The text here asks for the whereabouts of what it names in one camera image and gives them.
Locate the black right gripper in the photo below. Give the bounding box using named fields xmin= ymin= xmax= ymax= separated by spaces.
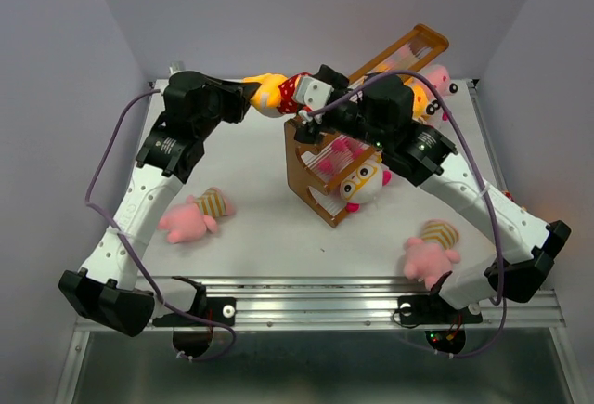
xmin=288 ymin=66 xmax=391 ymax=151

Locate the yellow bear plush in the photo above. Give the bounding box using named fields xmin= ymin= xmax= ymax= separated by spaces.
xmin=241 ymin=72 xmax=312 ymax=118
xmin=374 ymin=74 xmax=430 ymax=124
xmin=501 ymin=190 xmax=528 ymax=214

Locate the white glasses plush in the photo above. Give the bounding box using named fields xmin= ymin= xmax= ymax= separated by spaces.
xmin=317 ymin=137 xmax=392 ymax=213

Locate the pink plush with wheels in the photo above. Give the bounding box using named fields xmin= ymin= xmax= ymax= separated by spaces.
xmin=419 ymin=64 xmax=458 ymax=123

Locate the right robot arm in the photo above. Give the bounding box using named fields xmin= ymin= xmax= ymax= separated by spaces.
xmin=291 ymin=65 xmax=571 ymax=320

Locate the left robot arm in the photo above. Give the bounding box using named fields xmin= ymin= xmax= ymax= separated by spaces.
xmin=58 ymin=71 xmax=260 ymax=337

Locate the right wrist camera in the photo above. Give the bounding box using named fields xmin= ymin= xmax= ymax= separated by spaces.
xmin=292 ymin=75 xmax=334 ymax=124

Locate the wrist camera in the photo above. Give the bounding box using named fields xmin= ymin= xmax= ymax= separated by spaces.
xmin=169 ymin=61 xmax=186 ymax=75
xmin=292 ymin=75 xmax=334 ymax=124

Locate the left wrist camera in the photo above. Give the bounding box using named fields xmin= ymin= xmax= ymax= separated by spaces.
xmin=169 ymin=61 xmax=186 ymax=75

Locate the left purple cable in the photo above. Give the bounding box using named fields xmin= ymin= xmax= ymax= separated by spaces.
xmin=84 ymin=88 xmax=238 ymax=362

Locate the aluminium rail frame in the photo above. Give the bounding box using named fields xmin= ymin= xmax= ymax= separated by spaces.
xmin=199 ymin=277 xmax=565 ymax=332

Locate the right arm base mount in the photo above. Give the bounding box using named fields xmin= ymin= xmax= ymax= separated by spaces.
xmin=391 ymin=294 xmax=483 ymax=357

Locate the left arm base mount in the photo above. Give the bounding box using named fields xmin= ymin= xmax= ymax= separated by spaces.
xmin=172 ymin=296 xmax=237 ymax=363

